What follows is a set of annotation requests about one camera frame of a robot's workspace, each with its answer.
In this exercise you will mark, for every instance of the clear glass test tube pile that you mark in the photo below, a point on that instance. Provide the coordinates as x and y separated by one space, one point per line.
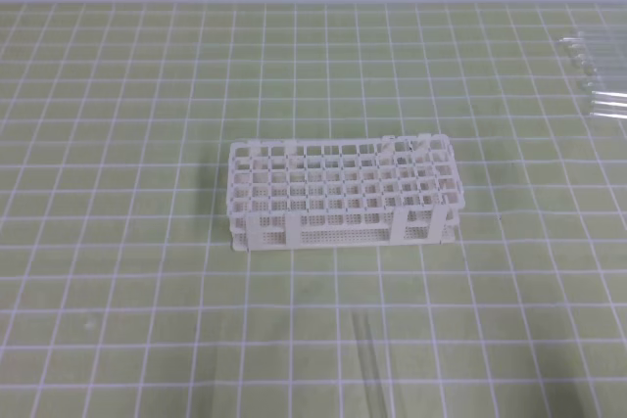
599 53

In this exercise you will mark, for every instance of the white plastic test tube rack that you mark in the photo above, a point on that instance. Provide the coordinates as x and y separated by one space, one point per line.
308 194

